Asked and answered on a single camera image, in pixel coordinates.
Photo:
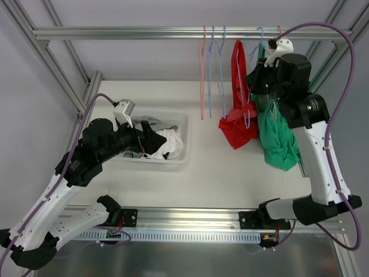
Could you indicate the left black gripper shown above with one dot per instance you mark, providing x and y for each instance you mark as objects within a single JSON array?
[{"x": 139, "y": 138}]

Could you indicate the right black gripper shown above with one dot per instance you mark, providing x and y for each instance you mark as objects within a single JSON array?
[{"x": 258, "y": 81}]

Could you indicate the black tank top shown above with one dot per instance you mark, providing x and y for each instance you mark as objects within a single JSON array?
[{"x": 158, "y": 155}]

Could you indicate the grey tank top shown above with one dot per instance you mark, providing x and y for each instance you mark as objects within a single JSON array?
[{"x": 154, "y": 123}]

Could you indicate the white tank top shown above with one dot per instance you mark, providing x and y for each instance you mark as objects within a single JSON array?
[{"x": 174, "y": 144}]

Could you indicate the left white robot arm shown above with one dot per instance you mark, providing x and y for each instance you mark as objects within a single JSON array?
[{"x": 36, "y": 239}]

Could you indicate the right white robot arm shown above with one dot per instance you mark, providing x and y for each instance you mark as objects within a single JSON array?
[{"x": 287, "y": 82}]

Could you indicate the red tank top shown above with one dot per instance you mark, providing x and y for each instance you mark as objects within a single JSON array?
[{"x": 240, "y": 125}]

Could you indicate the green tank top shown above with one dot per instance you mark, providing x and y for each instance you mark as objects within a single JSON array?
[{"x": 279, "y": 143}]

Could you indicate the white plastic basket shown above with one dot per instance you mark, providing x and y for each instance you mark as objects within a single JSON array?
[{"x": 175, "y": 117}]

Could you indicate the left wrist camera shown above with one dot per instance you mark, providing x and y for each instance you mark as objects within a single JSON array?
[{"x": 123, "y": 110}]

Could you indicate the aluminium frame right post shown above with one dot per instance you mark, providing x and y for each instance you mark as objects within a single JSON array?
[{"x": 330, "y": 58}]

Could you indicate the aluminium frame post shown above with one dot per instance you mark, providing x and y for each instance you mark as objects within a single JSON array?
[
  {"x": 25, "y": 25},
  {"x": 330, "y": 58}
]

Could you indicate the aluminium front rail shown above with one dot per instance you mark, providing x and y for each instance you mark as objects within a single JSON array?
[{"x": 197, "y": 219}]

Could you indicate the aluminium frame left post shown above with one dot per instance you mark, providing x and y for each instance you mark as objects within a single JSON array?
[{"x": 25, "y": 25}]

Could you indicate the aluminium hanging rail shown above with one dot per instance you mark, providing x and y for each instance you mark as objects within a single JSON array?
[{"x": 153, "y": 33}]

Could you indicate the white slotted cable duct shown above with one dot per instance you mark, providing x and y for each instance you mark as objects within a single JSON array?
[{"x": 233, "y": 237}]

